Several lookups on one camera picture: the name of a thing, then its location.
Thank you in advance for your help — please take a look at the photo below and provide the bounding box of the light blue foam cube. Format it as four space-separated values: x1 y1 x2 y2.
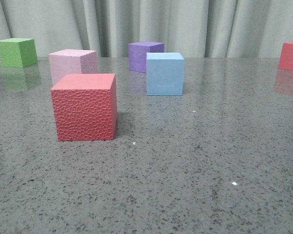
146 53 184 96

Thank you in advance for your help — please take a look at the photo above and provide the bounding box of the large red foam cube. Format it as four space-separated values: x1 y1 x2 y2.
51 73 117 141

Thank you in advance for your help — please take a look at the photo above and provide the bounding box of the purple foam cube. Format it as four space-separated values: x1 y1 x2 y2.
128 41 165 73

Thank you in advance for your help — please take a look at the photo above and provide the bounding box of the pink foam cube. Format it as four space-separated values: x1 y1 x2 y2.
49 49 98 85

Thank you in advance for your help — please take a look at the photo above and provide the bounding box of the grey-green curtain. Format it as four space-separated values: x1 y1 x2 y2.
0 0 293 58

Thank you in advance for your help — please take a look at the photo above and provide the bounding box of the green foam cube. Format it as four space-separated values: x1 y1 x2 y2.
0 38 37 68

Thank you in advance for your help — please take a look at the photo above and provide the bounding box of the red foam cube far right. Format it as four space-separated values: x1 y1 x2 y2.
278 41 293 71

